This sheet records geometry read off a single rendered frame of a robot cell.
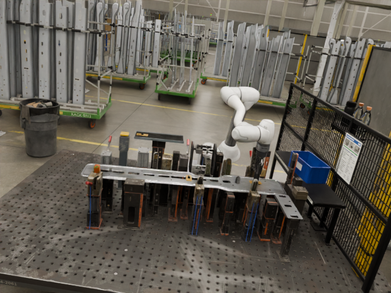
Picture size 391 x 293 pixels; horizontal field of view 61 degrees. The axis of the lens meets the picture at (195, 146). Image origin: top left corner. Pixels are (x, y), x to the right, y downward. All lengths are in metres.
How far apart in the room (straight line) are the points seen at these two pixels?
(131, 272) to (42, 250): 0.53
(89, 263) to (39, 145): 3.11
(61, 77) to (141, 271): 4.95
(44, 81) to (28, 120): 1.92
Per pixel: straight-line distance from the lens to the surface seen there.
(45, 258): 2.10
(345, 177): 2.42
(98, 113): 6.00
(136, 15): 9.79
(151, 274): 1.96
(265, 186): 2.39
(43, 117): 4.77
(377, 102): 4.36
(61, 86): 6.51
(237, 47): 9.02
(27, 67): 6.68
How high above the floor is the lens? 2.02
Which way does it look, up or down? 21 degrees down
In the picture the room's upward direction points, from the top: 8 degrees clockwise
